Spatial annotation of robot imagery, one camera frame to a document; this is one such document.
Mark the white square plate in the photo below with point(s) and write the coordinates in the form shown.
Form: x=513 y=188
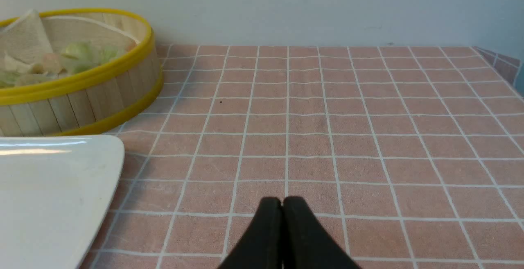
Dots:
x=54 y=195

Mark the green dumpling in steamer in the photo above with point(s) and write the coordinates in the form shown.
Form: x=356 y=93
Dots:
x=82 y=56

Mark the pale dumpling in steamer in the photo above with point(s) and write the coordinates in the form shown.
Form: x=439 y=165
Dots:
x=49 y=64

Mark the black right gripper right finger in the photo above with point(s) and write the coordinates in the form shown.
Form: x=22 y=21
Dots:
x=307 y=244

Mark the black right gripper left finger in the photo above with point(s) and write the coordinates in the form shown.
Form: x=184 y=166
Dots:
x=259 y=246

